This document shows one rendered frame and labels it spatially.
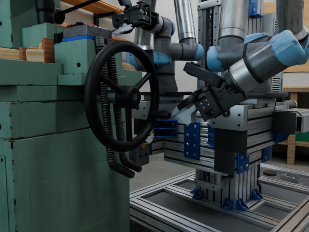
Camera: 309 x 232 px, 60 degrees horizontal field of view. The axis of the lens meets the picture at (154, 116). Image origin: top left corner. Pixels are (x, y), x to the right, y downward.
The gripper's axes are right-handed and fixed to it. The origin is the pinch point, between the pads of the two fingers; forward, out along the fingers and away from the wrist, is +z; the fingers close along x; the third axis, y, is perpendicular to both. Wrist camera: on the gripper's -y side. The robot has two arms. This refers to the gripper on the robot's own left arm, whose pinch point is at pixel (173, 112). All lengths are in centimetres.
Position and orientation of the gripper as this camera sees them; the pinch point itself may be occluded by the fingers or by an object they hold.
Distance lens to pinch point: 77.4
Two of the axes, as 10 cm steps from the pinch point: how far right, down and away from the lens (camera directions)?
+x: 5.5, -1.1, 8.3
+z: -7.0, 4.8, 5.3
